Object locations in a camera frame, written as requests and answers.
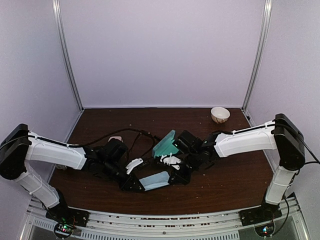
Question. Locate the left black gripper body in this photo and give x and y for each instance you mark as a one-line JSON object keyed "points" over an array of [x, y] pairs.
{"points": [[131, 177]]}

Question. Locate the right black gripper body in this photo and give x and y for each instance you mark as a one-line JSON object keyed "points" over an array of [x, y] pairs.
{"points": [[186, 177]]}

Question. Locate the light blue cloth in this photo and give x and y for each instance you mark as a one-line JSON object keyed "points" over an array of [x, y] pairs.
{"points": [[155, 181]]}

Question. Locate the grey-blue glasses case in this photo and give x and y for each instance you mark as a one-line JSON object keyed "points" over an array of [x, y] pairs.
{"points": [[165, 146]]}

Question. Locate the pink glasses case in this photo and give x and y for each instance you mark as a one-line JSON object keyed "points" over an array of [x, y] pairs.
{"points": [[119, 138]]}

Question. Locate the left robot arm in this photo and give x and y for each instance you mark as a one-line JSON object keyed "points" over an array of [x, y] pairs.
{"points": [[21, 146]]}

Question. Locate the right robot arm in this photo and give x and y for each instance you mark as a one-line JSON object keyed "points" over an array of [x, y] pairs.
{"points": [[279, 134]]}

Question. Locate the patterned mug orange inside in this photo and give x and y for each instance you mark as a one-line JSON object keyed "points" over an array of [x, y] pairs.
{"points": [[61, 167]]}

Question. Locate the white ceramic bowl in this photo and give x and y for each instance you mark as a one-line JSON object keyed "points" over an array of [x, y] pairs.
{"points": [[219, 114]]}

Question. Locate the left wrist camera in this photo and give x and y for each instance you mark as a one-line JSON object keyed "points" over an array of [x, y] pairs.
{"points": [[133, 164]]}

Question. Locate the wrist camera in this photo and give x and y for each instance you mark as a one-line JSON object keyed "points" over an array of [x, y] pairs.
{"points": [[171, 160], [133, 164]]}

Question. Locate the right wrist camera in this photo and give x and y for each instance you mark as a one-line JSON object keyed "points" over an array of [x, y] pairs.
{"points": [[171, 160]]}

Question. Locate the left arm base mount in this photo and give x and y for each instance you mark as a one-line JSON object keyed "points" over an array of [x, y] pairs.
{"points": [[68, 225]]}

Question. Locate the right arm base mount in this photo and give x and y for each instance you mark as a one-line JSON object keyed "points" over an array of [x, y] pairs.
{"points": [[262, 220]]}

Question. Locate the aluminium front rail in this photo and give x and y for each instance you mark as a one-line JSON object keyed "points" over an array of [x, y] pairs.
{"points": [[223, 225]]}

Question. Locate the right aluminium frame post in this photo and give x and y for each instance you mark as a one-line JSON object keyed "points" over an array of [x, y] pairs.
{"points": [[264, 30]]}

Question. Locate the aluminium frame post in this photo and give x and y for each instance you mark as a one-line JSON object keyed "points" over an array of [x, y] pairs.
{"points": [[66, 57], [264, 30]]}

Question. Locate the left aluminium frame post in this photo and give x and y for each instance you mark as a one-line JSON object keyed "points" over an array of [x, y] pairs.
{"points": [[66, 57]]}

